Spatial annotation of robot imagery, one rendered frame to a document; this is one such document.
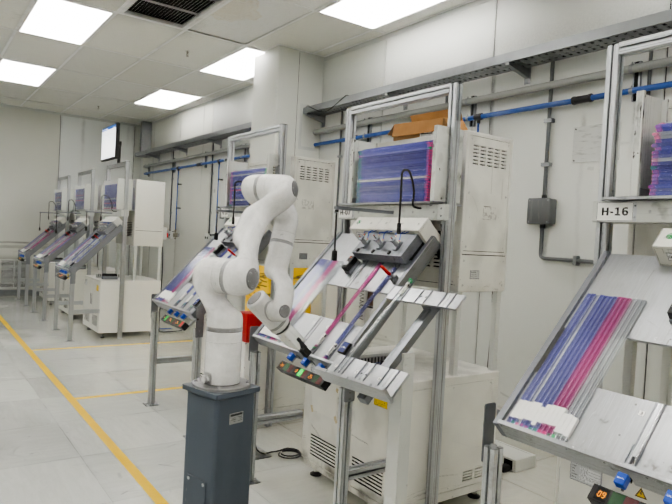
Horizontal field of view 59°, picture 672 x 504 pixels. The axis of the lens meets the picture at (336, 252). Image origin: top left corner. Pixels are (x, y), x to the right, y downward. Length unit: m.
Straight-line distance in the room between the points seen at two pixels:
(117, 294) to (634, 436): 5.83
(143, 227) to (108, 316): 1.02
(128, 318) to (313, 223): 3.43
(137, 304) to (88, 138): 4.71
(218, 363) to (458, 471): 1.38
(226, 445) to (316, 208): 2.22
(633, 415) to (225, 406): 1.17
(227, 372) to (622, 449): 1.16
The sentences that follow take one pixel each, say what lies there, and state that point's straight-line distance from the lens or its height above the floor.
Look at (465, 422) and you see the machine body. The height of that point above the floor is 0.40.
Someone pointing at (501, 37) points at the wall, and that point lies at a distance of 4.56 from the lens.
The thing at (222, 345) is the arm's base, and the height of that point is 0.84.
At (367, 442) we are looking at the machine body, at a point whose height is 0.32.
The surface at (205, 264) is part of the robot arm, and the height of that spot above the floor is 1.10.
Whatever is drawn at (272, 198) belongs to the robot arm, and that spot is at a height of 1.34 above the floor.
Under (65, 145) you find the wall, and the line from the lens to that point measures 10.90.
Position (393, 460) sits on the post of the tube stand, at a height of 0.42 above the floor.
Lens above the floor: 1.21
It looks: 1 degrees down
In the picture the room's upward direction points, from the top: 3 degrees clockwise
